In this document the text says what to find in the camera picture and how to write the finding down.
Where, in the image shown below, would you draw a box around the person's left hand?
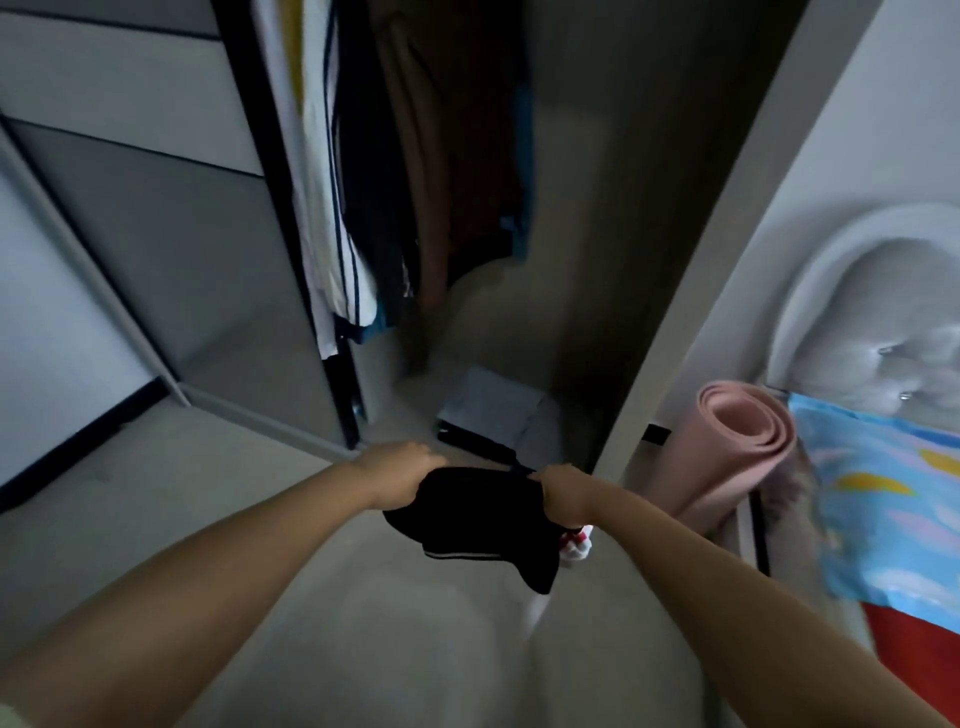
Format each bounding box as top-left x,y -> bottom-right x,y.
352,441 -> 450,513

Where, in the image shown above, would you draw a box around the person's right hand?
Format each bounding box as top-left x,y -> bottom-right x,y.
529,463 -> 605,530

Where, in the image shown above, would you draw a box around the black white red-trim shorts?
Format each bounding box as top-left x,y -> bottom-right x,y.
382,465 -> 596,596

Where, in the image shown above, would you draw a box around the grey drawstring sweatpants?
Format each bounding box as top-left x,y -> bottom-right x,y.
438,367 -> 549,449

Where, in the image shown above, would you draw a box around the black garment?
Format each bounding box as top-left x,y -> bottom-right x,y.
333,0 -> 422,332

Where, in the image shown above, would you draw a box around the blue garment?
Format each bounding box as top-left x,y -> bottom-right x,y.
502,82 -> 539,264

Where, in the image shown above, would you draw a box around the grey wardrobe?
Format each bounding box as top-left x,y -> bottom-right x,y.
0,0 -> 887,485

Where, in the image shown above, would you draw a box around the brown garment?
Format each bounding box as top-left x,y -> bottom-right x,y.
367,0 -> 530,314

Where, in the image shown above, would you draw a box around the person's left forearm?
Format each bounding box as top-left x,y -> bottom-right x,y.
0,462 -> 392,728

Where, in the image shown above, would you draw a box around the person's right forearm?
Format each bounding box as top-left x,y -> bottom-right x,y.
577,483 -> 954,728

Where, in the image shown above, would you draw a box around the white bed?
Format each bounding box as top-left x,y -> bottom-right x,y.
697,202 -> 960,728

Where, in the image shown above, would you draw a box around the pink rolled mat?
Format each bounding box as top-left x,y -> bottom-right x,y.
645,379 -> 800,539

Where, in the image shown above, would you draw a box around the colourful patterned pillow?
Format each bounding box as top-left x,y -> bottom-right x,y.
787,393 -> 960,635

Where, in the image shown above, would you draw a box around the white tufted headboard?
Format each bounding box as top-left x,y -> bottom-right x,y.
765,202 -> 960,410

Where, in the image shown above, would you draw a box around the red bedsheet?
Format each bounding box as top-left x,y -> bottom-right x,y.
862,600 -> 960,725

